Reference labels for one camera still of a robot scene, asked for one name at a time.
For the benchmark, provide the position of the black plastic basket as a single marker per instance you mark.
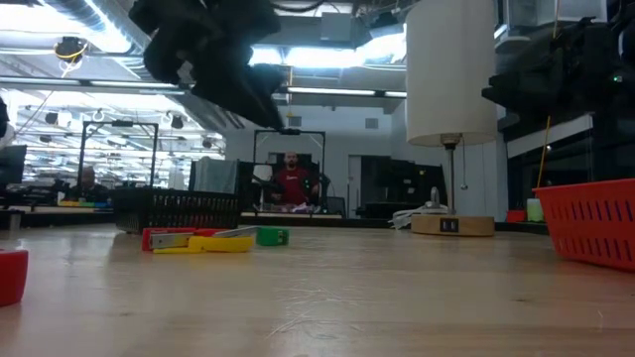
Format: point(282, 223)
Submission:
point(173, 210)

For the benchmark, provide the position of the green translucent cup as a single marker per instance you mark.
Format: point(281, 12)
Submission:
point(535, 210)

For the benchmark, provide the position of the person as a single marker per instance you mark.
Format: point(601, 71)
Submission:
point(293, 183)
point(89, 183)

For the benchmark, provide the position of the silver lamp pole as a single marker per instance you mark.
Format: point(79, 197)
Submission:
point(451, 178)

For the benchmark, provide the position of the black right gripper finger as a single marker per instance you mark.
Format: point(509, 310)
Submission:
point(518, 106)
point(511, 86)

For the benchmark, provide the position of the red storage box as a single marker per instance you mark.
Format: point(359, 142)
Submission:
point(516, 216)

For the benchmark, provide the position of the white cylindrical lamp shade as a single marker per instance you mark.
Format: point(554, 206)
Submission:
point(451, 69)

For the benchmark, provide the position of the green stapler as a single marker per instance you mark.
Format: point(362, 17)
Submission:
point(273, 236)

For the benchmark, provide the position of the red stapler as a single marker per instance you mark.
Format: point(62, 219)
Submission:
point(12, 277)
point(164, 231)

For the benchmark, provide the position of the red plastic basket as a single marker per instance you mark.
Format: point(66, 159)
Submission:
point(590, 223)

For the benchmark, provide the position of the black monitor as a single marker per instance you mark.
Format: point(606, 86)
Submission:
point(12, 166)

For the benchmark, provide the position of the round wooden lamp base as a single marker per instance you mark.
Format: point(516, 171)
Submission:
point(451, 225)

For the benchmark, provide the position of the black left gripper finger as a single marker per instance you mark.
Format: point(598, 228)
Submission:
point(273, 79)
point(238, 94)

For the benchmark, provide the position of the black background rig frame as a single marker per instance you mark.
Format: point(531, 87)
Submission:
point(290, 132)
point(119, 124)

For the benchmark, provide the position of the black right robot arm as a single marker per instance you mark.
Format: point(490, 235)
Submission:
point(615, 49)

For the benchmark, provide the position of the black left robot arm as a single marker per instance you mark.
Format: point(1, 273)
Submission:
point(2, 119)

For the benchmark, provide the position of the black cabinet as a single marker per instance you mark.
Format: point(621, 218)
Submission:
point(397, 183)

